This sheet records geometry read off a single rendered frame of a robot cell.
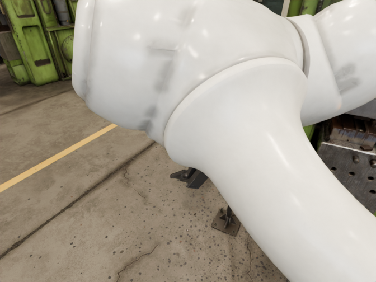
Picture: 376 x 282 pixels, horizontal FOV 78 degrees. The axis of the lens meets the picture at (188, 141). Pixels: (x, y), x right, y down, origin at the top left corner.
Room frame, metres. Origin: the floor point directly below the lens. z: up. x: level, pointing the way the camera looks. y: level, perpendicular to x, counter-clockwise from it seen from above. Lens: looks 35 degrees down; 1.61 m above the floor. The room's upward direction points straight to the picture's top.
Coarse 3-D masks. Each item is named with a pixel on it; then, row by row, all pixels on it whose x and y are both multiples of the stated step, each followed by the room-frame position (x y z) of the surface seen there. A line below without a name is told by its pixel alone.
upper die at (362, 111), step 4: (372, 100) 0.99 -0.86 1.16; (364, 104) 1.00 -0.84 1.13; (368, 104) 1.00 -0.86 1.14; (372, 104) 0.99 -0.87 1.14; (356, 108) 1.01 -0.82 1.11; (360, 108) 1.01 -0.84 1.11; (364, 108) 1.00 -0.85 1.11; (368, 108) 0.99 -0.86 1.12; (372, 108) 0.99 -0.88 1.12; (348, 112) 1.02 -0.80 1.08; (352, 112) 1.02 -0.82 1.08; (356, 112) 1.01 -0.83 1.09; (360, 112) 1.00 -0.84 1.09; (364, 112) 1.00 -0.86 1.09; (368, 112) 0.99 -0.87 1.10; (372, 112) 0.98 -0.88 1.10; (364, 116) 0.99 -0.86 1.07; (368, 116) 0.99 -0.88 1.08; (372, 116) 0.98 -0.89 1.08
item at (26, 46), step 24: (0, 0) 4.20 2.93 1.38; (24, 0) 4.39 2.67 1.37; (48, 0) 4.52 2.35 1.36; (72, 0) 4.97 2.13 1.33; (0, 24) 4.55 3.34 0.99; (24, 24) 4.24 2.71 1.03; (48, 24) 4.44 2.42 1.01; (72, 24) 4.85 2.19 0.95; (0, 48) 4.25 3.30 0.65; (24, 48) 4.14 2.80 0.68; (48, 48) 4.43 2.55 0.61; (72, 48) 4.67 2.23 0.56; (24, 72) 4.25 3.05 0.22; (48, 72) 4.32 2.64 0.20
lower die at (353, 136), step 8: (336, 120) 1.12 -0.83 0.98; (344, 120) 1.10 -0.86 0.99; (352, 120) 1.10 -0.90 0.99; (336, 128) 1.03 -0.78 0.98; (344, 128) 1.02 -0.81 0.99; (352, 128) 1.02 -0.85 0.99; (368, 128) 1.01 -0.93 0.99; (336, 136) 1.03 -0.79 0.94; (344, 136) 1.01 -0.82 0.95; (352, 136) 1.00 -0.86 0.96; (360, 136) 0.98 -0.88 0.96; (368, 136) 0.97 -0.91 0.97; (360, 144) 0.98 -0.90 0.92; (368, 144) 0.96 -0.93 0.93
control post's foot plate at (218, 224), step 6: (222, 210) 1.26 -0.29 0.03; (216, 216) 1.22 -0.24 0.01; (222, 216) 1.19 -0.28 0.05; (234, 216) 1.22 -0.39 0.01; (216, 222) 1.16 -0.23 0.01; (222, 222) 1.16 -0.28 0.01; (234, 222) 1.14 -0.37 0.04; (240, 222) 1.16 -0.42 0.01; (216, 228) 1.11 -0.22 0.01; (222, 228) 1.10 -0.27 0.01; (228, 228) 1.10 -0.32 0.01; (234, 228) 1.10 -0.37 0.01; (234, 234) 1.05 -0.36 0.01
